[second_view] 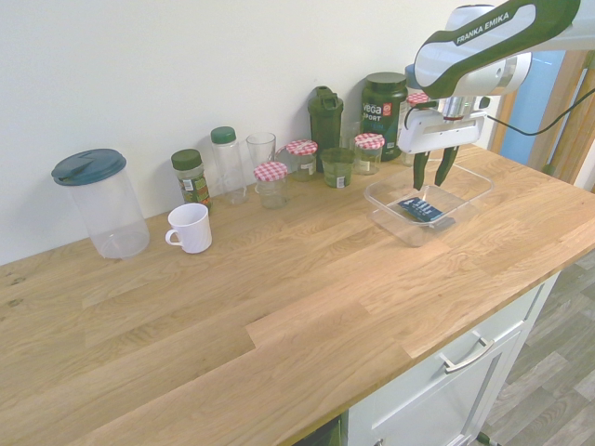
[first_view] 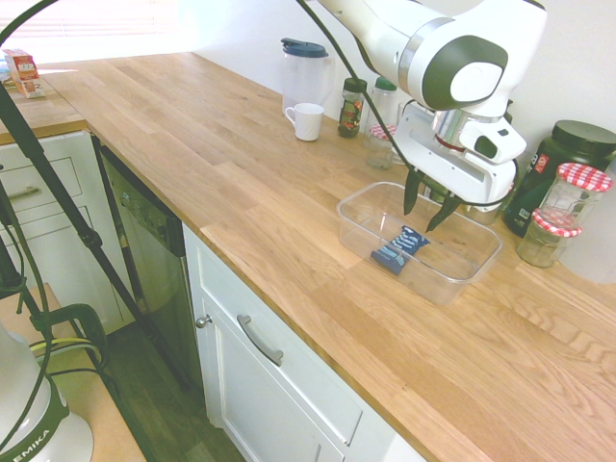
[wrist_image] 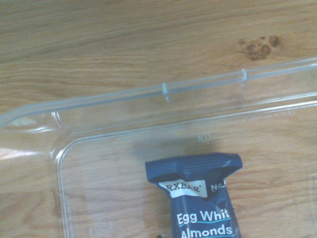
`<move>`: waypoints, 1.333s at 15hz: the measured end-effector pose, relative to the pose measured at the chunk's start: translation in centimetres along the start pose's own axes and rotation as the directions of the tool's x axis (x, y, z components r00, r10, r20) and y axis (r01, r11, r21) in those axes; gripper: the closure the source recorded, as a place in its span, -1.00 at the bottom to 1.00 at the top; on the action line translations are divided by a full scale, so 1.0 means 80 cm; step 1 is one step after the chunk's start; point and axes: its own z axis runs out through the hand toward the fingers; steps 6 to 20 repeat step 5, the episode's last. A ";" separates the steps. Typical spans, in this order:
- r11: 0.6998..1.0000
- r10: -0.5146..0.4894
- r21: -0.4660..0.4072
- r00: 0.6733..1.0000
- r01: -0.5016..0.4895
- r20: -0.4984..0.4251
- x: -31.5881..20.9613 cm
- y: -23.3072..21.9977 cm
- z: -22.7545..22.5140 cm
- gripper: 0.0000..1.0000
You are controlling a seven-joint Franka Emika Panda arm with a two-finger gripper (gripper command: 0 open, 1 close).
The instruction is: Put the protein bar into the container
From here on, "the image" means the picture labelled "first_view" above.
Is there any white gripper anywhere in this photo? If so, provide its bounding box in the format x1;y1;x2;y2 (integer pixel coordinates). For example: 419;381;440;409
395;102;519;234

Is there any blue protein bar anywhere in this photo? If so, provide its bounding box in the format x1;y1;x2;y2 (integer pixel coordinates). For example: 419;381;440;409
369;223;431;277

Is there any clear plastic container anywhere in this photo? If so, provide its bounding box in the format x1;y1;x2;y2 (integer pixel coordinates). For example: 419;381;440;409
335;180;504;307

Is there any large black protein tub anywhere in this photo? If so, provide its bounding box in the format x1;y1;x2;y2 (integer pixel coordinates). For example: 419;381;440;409
502;119;616;239

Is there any green cup foil lid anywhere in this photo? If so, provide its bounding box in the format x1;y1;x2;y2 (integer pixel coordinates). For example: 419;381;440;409
421;176;454;204

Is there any glass jar red checked lid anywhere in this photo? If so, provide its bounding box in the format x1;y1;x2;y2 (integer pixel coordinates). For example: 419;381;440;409
463;202;502;227
365;123;401;170
516;209;584;270

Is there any clear bottle green lid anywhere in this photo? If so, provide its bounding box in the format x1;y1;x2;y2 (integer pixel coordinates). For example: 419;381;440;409
369;76;399;130

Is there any dark jar green lid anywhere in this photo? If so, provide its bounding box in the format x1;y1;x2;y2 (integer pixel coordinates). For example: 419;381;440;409
336;76;369;140

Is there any white ceramic mug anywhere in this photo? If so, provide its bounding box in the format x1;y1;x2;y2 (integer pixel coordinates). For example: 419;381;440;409
283;101;326;142

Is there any tall jar red checked lid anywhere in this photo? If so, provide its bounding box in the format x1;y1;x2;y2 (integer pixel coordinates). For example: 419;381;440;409
537;162;615;228

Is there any clear pitcher blue lid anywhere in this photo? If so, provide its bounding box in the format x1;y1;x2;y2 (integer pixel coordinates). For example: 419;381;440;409
279;37;334;119

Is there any white cabinet under counter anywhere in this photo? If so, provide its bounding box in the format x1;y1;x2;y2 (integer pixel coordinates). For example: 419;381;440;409
181;223;427;462

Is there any stainless steel dishwasher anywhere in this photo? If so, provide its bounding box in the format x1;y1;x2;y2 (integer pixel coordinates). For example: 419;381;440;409
91;136;206;391

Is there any dark green clamp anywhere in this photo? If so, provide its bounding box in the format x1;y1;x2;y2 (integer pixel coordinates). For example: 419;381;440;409
27;302;109;372

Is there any white drawer cabinet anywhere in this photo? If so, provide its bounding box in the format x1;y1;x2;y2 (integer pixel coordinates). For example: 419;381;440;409
0;129;137;337

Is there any tan wooden mounting board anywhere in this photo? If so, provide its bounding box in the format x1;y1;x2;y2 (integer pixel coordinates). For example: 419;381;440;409
0;282;146;462

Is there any orange white carton box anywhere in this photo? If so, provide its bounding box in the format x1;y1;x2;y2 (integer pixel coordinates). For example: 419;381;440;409
1;47;39;82
13;76;47;100

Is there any silver bar drawer handle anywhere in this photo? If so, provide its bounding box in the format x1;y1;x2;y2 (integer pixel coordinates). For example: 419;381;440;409
236;314;286;368

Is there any black camera tripod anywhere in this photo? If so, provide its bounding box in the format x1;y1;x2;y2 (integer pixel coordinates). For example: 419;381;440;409
0;81;193;392

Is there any yellow white cable bundle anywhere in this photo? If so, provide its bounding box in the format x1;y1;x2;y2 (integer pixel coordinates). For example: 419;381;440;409
27;336;105;368

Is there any brass drawer handle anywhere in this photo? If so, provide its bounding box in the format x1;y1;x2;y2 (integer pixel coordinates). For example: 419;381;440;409
4;186;42;203

